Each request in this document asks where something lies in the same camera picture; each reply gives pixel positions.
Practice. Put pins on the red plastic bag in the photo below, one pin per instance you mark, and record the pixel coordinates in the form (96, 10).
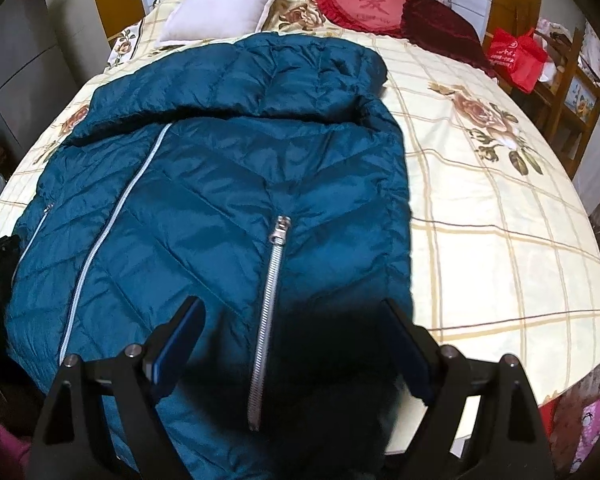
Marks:
(515, 55)

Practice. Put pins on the red heart-shaped pillow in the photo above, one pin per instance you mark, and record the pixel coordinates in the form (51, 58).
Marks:
(365, 5)

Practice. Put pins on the bed with floral checked sheet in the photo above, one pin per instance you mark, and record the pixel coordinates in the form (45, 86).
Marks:
(505, 240)

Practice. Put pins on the pink printed cloth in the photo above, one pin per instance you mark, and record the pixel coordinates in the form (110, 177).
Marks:
(585, 430)

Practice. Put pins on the teal quilted down jacket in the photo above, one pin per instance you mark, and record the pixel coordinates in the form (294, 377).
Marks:
(205, 185)

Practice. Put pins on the dark red velvet pillow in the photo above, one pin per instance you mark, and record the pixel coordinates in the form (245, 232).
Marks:
(445, 30)

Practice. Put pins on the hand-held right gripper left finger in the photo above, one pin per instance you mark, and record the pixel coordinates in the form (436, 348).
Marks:
(177, 347)

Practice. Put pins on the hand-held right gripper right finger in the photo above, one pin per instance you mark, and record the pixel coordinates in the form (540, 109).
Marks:
(414, 355)

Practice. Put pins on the wooden chair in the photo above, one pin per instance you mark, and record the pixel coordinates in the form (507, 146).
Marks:
(565, 95)

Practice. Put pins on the white square pillow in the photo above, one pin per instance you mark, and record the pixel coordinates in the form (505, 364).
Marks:
(220, 10)

